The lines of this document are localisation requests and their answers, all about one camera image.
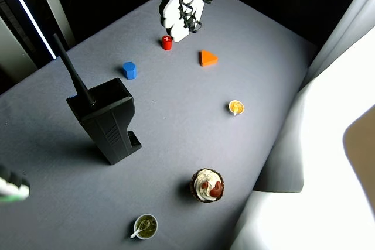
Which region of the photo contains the grey table cloth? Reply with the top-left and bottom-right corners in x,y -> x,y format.
0,0 -> 320,250

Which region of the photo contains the red cylinder block white cross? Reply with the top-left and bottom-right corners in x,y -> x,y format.
161,35 -> 174,51

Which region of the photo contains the orange triangular block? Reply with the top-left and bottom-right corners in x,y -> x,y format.
199,49 -> 219,67

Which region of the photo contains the black handheld device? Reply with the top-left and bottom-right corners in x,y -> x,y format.
52,33 -> 142,165

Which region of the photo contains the blue hexagonal block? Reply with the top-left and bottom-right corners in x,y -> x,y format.
122,61 -> 138,80

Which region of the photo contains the white frame post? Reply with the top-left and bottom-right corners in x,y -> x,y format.
32,0 -> 76,47

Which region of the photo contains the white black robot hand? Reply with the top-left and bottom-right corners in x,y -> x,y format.
159,0 -> 218,43
0,164 -> 31,203

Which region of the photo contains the white curtain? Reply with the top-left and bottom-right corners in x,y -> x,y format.
230,0 -> 375,250

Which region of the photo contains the beige board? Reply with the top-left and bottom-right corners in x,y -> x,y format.
342,106 -> 375,221

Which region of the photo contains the white light strip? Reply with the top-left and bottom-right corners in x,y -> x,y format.
1,0 -> 57,60

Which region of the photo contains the toy cupcake with cream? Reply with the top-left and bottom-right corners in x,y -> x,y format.
189,168 -> 225,203

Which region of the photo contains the white bowl green soup spoon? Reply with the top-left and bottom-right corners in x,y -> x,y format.
129,213 -> 159,241

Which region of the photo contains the small white cup orange drink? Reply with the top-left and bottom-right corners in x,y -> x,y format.
228,100 -> 245,117

